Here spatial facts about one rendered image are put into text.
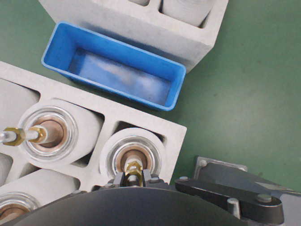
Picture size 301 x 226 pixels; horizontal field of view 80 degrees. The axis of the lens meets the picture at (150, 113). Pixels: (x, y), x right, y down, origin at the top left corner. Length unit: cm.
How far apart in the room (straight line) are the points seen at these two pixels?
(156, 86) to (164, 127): 21
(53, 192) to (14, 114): 13
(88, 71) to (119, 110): 24
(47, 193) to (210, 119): 43
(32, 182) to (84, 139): 9
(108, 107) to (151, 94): 21
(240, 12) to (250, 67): 17
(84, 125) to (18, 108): 12
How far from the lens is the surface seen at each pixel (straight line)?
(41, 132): 24
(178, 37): 39
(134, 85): 51
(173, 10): 39
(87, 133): 27
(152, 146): 25
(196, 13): 38
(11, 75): 40
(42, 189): 30
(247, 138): 60
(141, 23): 39
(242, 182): 39
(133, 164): 21
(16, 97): 34
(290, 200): 29
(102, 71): 53
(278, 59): 70
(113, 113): 33
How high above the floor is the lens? 50
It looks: 83 degrees down
